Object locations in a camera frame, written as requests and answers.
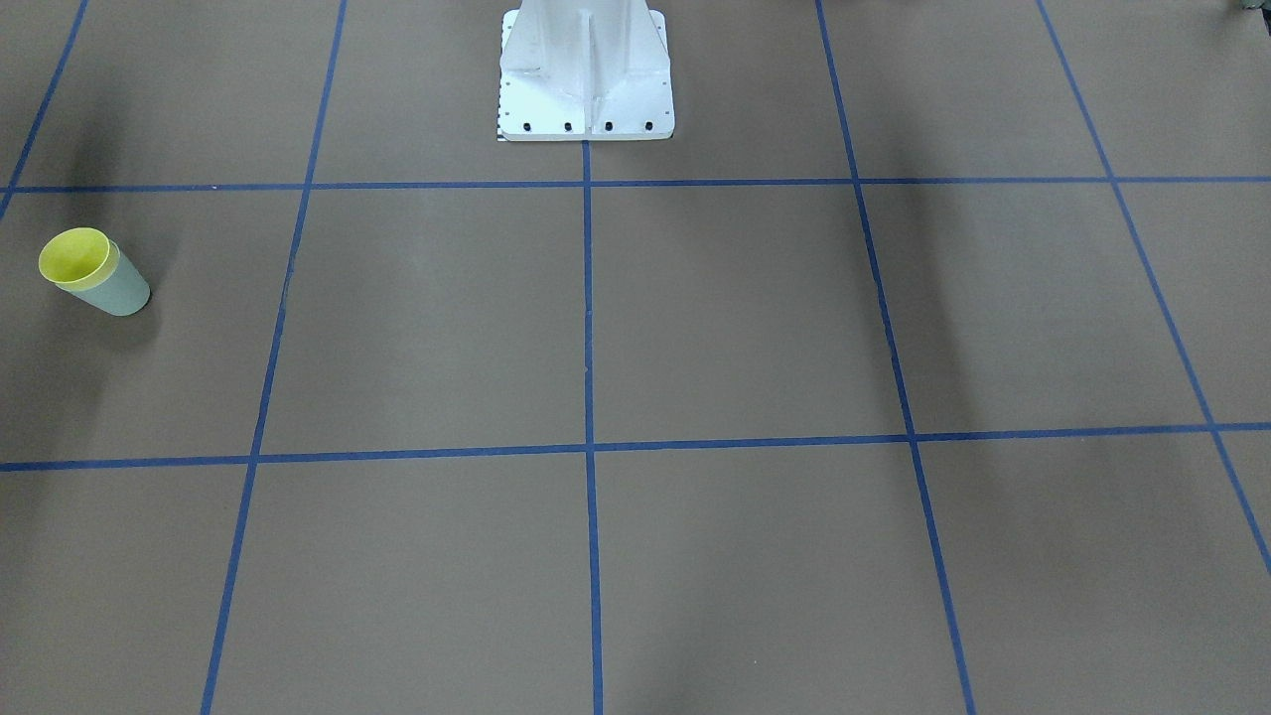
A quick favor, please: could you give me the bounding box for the yellow plastic cup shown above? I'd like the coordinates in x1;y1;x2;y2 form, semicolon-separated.
38;227;122;293

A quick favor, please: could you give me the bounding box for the light green plastic cup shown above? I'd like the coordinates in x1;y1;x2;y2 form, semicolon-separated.
58;240;153;317

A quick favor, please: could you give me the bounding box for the brown paper table cover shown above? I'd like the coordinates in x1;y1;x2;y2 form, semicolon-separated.
3;1;1268;714

